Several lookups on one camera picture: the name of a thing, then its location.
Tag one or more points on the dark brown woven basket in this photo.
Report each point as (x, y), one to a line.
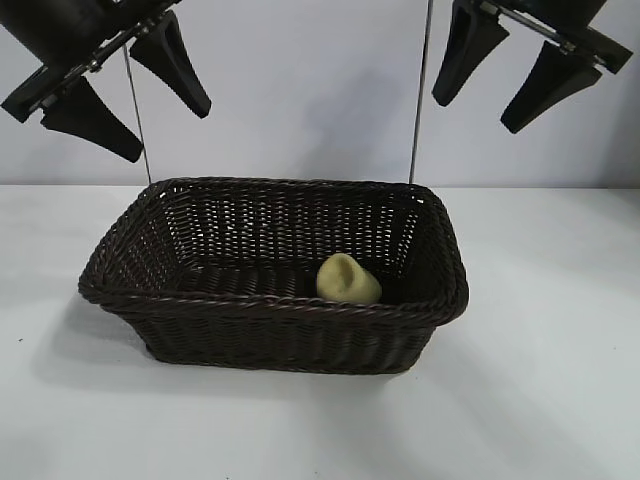
(280, 330)

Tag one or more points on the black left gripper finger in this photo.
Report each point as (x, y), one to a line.
(180, 75)
(90, 125)

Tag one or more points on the thin metal rod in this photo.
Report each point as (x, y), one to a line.
(420, 100)
(137, 120)

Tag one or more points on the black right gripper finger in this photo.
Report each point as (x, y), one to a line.
(545, 95)
(460, 65)

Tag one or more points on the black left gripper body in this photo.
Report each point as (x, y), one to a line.
(55, 35)

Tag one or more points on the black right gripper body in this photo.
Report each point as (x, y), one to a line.
(540, 17)

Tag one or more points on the pale yellow egg yolk pastry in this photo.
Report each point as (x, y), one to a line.
(350, 282)

